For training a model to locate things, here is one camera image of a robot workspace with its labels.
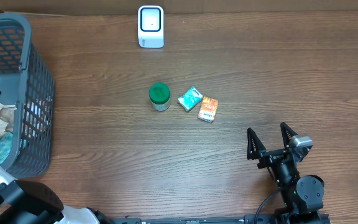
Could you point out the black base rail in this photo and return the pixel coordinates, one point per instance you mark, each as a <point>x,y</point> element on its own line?
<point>197,221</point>

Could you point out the green lid jar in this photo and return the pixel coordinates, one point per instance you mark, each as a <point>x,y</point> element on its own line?
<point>159,94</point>

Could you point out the small teal tissue pack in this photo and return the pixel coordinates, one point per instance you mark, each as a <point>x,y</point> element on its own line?
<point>190,99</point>

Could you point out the orange tissue pack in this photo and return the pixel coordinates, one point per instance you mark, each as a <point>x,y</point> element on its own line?
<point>208,109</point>

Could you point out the large teal wipes pack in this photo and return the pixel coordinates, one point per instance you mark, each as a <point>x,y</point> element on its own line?
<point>6,144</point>

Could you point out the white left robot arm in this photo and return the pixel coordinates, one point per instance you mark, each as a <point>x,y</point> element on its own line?
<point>34,202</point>

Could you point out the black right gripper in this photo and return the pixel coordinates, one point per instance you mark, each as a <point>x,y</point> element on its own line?
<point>257,151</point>

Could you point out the grey plastic basket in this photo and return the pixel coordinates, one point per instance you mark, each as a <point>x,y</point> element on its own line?
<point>27,84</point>

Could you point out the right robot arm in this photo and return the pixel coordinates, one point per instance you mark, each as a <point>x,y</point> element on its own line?
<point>302,196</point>

